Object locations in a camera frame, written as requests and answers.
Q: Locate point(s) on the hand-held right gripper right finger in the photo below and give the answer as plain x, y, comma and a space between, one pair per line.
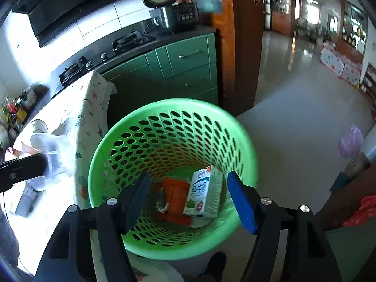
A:
242, 202

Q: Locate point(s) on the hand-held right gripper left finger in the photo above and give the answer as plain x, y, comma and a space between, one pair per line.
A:
138, 199

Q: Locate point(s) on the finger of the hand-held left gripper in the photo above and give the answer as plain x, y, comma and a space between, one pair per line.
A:
26, 167

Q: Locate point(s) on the clear plastic container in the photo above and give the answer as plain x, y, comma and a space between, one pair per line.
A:
58, 152

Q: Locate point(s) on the small red carton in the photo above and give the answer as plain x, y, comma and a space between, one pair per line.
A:
176, 194

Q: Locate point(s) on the white and blue milk carton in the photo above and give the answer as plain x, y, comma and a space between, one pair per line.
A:
202, 191

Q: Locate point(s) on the white paper cup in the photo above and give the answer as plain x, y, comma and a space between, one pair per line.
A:
38, 126

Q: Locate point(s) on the green perforated plastic basket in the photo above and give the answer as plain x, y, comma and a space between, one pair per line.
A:
176, 105

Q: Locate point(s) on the cluster of condiment bottles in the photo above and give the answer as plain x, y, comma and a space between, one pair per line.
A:
14, 111

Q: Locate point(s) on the metal pot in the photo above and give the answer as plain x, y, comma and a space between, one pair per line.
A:
29, 100

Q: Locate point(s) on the person's dark shoe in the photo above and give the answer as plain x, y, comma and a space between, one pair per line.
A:
216, 265

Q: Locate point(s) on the cartoon print white tablecloth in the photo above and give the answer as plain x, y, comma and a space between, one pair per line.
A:
88, 117

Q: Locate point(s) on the red plastic bag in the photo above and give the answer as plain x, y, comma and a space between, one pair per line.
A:
362, 211

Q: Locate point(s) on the green kitchen cabinet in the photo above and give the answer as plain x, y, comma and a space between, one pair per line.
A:
182, 61

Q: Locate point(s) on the black gas stove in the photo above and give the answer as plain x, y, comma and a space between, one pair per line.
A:
126, 42

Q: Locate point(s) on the black range hood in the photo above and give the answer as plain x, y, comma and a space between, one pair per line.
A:
73, 8

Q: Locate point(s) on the wooden cabinet with glass door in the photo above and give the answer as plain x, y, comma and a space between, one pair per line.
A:
243, 35

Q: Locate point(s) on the polka dot fabric playpen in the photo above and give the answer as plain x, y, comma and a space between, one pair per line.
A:
337, 61

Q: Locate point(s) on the low wooden shelf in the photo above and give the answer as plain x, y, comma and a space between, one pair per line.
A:
370, 80

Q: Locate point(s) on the black rice cooker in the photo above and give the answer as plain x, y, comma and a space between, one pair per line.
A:
173, 17

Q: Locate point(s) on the wooden display cabinet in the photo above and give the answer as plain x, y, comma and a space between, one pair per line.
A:
352, 32
280, 8

